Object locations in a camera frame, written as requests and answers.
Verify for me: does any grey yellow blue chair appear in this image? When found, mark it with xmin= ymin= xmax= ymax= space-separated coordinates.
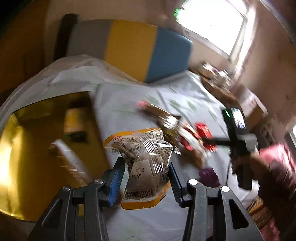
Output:
xmin=66 ymin=20 xmax=193 ymax=83

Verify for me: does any purple snack packet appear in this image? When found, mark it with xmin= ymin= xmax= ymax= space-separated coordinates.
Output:
xmin=199 ymin=167 xmax=221 ymax=188

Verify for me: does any tan cracker packet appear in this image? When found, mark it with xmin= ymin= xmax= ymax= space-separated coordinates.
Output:
xmin=63 ymin=108 xmax=87 ymax=143

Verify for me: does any orange-edged clear snack packet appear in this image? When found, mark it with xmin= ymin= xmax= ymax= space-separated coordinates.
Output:
xmin=103 ymin=128 xmax=173 ymax=210

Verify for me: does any grain bar red wrapper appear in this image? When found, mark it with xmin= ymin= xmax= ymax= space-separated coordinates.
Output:
xmin=162 ymin=115 xmax=209 ymax=167

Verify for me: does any cluttered side shelf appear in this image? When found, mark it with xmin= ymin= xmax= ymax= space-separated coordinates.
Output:
xmin=192 ymin=62 xmax=268 ymax=129

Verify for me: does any right hand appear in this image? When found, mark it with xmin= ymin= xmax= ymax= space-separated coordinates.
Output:
xmin=231 ymin=152 xmax=269 ymax=181

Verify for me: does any brown red-ended snack bar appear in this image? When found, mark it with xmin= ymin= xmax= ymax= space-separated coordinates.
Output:
xmin=137 ymin=100 xmax=181 ymax=121

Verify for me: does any red snack packet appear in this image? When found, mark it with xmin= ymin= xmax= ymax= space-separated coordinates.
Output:
xmin=195 ymin=123 xmax=217 ymax=152

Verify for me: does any white tablecloth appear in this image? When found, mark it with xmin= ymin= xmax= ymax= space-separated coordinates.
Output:
xmin=1 ymin=55 xmax=262 ymax=240

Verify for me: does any gold metal tin box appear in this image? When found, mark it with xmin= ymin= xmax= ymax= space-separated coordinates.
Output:
xmin=1 ymin=91 xmax=109 ymax=222

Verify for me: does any black rolled mat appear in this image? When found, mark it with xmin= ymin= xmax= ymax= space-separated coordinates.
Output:
xmin=54 ymin=14 xmax=78 ymax=61

